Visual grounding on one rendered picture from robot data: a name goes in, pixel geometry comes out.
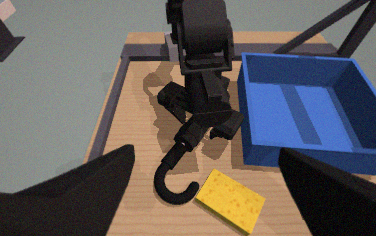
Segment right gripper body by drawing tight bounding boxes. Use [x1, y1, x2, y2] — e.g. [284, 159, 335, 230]
[157, 81, 244, 140]

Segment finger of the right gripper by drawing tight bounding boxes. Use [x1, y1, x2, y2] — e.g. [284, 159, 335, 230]
[164, 105, 186, 124]
[210, 126, 223, 140]

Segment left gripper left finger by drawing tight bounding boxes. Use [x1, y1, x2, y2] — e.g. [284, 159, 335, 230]
[0, 144, 135, 236]

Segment yellow sponge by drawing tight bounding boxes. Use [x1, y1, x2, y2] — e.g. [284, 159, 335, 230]
[195, 169, 265, 236]

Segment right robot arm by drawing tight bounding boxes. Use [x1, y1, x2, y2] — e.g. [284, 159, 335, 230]
[166, 0, 235, 127]

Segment blue open box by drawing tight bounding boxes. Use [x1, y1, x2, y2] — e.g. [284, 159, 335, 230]
[237, 52, 376, 175]

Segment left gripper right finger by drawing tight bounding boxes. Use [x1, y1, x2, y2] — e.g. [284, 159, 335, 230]
[278, 148, 376, 236]

